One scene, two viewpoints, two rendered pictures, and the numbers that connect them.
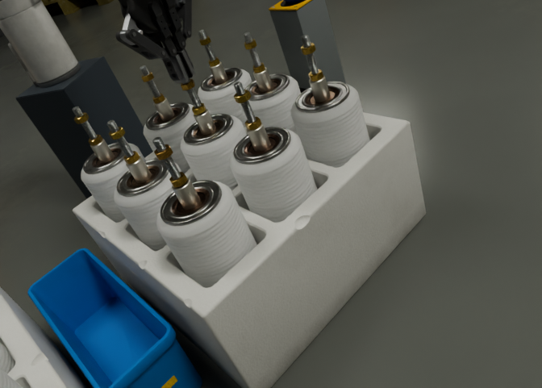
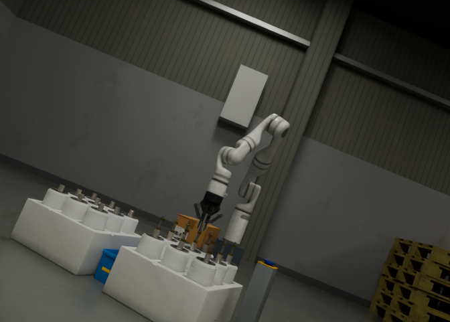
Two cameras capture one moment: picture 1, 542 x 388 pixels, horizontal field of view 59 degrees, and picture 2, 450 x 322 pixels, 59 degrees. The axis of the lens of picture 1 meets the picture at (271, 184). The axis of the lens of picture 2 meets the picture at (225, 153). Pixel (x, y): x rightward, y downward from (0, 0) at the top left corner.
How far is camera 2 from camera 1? 1.32 m
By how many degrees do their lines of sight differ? 67
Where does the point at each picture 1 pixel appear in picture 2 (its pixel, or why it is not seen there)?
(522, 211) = not seen: outside the picture
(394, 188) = (184, 304)
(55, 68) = (228, 235)
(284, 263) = (141, 265)
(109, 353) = not seen: hidden behind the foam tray
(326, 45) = (259, 287)
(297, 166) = (173, 255)
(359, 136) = (195, 276)
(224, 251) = (141, 247)
